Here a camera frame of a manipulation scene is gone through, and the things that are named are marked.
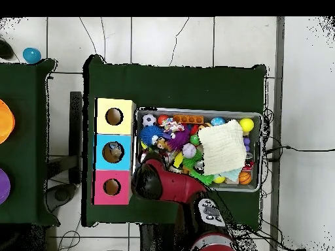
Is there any cream waffle cloth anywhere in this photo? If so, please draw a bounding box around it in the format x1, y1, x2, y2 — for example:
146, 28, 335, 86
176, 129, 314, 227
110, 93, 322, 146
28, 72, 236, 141
197, 119, 247, 176

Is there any dark green table cloth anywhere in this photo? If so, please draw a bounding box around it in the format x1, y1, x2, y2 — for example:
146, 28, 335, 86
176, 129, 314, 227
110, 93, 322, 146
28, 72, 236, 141
81, 54, 268, 227
0, 58, 60, 226

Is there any black round object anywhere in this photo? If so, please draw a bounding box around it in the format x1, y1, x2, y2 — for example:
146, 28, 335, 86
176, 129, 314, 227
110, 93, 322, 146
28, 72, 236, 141
0, 39, 14, 60

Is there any wooden box with three holes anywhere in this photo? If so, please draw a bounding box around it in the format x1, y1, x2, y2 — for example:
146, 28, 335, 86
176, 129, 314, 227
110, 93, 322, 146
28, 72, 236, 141
92, 97, 137, 206

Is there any purple spiky toy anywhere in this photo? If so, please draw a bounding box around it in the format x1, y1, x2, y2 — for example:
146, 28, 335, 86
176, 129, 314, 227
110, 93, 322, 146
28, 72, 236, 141
167, 127, 191, 152

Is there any mint green cloth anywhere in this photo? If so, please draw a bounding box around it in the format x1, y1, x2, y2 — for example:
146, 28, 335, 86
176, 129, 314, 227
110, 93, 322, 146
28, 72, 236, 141
222, 168, 243, 182

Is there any crushed clear plastic bottle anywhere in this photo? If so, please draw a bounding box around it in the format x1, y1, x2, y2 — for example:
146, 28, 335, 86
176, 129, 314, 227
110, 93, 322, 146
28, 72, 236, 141
108, 144, 123, 159

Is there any silver wire mesh bin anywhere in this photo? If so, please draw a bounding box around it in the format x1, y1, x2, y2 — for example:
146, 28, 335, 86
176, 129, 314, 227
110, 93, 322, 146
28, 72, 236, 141
132, 106, 263, 193

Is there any blue puffer ball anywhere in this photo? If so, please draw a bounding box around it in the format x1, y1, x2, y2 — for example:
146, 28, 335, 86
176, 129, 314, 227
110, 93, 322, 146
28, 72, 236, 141
138, 125, 164, 147

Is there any orange round object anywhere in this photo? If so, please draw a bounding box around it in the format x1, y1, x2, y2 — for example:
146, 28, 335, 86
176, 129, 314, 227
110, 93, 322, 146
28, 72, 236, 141
0, 99, 16, 145

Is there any green puffer ball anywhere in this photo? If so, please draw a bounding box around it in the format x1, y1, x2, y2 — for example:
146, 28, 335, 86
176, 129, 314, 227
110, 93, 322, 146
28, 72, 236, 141
189, 169, 215, 186

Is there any colourful patterned cloth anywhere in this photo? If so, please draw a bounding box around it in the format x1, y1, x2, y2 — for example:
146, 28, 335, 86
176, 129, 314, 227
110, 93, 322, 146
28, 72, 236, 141
160, 117, 185, 133

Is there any purple round object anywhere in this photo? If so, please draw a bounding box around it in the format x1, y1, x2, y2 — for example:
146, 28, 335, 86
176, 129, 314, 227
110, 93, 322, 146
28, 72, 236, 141
0, 168, 12, 205

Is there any orange plastic block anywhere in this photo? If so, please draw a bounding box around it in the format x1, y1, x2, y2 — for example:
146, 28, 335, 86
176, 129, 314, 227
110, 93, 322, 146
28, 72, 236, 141
172, 114, 204, 124

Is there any white baseball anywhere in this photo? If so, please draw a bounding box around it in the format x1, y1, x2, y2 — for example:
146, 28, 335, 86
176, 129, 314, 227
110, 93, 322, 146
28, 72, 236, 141
182, 142, 198, 159

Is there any soccer ball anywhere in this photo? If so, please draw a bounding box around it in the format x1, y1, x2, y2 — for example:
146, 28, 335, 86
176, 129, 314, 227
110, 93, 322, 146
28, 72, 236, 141
141, 113, 157, 127

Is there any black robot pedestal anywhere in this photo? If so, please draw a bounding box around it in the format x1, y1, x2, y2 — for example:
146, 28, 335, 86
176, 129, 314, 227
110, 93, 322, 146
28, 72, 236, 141
139, 223, 184, 251

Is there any orange basketball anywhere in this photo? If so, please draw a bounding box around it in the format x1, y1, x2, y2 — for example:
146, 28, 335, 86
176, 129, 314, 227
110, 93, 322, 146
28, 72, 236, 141
238, 171, 253, 186

